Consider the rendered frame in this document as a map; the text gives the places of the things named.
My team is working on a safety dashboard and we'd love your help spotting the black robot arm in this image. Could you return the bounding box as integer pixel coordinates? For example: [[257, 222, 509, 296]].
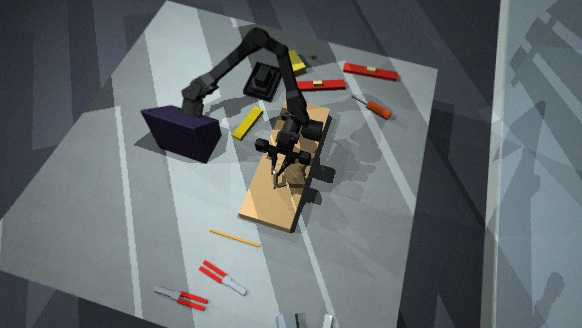
[[180, 27, 324, 147]]

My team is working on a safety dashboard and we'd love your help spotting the orange-handled awl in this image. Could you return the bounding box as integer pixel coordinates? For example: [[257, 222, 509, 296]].
[[350, 93, 391, 119]]

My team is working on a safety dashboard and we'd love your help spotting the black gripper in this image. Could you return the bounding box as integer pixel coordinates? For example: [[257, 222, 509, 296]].
[[255, 138, 311, 177]]

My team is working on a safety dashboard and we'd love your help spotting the tan rectangular floor panel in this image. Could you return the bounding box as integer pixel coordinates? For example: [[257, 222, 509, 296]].
[[239, 100, 330, 233]]

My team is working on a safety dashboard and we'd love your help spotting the red spirit level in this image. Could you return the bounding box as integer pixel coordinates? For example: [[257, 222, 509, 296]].
[[343, 63, 398, 82], [297, 80, 345, 91]]

